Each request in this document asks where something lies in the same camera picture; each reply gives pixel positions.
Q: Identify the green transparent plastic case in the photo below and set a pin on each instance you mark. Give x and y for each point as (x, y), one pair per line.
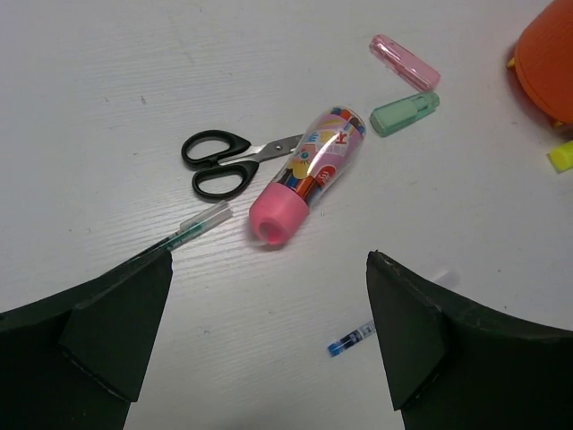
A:
(395, 116)

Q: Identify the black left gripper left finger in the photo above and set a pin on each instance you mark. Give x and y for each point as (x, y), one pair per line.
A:
(78, 359)

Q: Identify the blue ink pen refill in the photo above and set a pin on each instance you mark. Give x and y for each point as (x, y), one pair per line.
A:
(352, 338)

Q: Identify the yellow capped black highlighter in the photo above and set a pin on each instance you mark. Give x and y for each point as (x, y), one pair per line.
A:
(561, 157)

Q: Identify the pink transparent plastic case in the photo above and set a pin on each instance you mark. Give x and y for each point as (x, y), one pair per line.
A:
(405, 64)

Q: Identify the black handled scissors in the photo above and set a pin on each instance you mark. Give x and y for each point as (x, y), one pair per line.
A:
(240, 158)

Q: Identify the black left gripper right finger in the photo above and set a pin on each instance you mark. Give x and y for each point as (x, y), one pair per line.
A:
(452, 363)

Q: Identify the orange round organizer container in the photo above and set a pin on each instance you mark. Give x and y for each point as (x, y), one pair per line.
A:
(542, 61)

